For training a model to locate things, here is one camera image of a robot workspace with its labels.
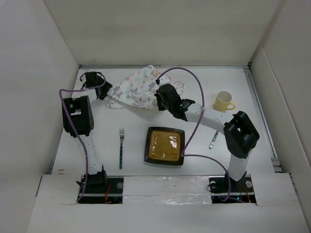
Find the animal print cloth placemat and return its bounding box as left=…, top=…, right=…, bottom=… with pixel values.
left=104, top=65, right=187, bottom=110

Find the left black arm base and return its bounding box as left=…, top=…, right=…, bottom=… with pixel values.
left=76, top=168, right=124, bottom=204

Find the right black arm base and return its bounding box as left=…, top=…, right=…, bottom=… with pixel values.
left=206, top=174, right=257, bottom=204

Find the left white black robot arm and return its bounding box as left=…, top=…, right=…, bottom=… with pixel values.
left=59, top=71, right=112, bottom=193

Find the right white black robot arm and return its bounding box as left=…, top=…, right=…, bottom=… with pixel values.
left=155, top=84, right=259, bottom=191

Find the square black yellow plate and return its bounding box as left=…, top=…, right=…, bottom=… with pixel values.
left=144, top=127, right=185, bottom=166

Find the yellow ceramic mug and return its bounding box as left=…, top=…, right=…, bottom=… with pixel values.
left=214, top=91, right=236, bottom=111

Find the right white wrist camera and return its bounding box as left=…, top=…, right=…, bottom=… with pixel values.
left=155, top=75, right=171, bottom=86

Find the fork with teal handle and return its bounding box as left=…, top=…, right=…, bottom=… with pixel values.
left=119, top=128, right=125, bottom=169

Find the knife with blue handle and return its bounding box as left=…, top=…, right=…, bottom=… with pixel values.
left=209, top=131, right=219, bottom=150

